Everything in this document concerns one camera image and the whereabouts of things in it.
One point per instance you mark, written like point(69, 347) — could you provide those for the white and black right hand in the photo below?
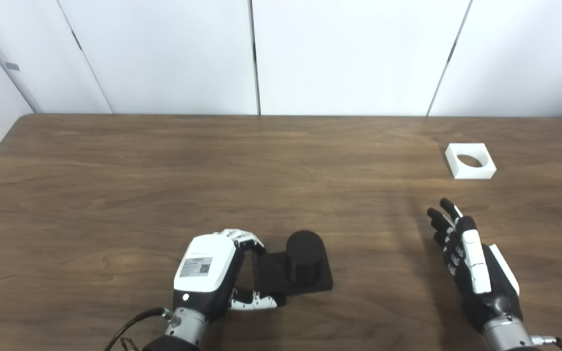
point(493, 297)

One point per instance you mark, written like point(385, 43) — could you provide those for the small gray wall tag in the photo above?
point(12, 66)

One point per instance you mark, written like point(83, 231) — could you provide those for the black peg with square base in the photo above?
point(305, 256)

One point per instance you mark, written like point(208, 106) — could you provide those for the white and black left hand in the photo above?
point(203, 263)

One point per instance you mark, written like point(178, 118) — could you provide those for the white square piece with hole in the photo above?
point(476, 172)

